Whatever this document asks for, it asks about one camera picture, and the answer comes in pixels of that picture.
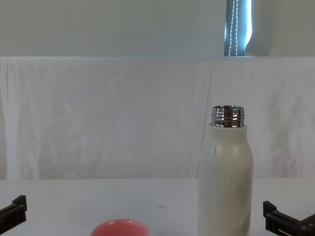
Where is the pink cup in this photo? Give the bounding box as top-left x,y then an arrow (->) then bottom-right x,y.
90,218 -> 150,236

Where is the pale white curtain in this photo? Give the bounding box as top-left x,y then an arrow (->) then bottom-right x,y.
0,0 -> 315,59

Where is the white table cloth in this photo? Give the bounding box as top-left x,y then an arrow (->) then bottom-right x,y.
0,177 -> 315,236

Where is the cream vacuum bottle steel neck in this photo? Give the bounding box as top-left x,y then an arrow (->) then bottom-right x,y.
198,105 -> 254,236

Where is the white wrinkled backdrop cloth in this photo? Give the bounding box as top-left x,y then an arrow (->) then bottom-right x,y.
0,56 -> 315,180

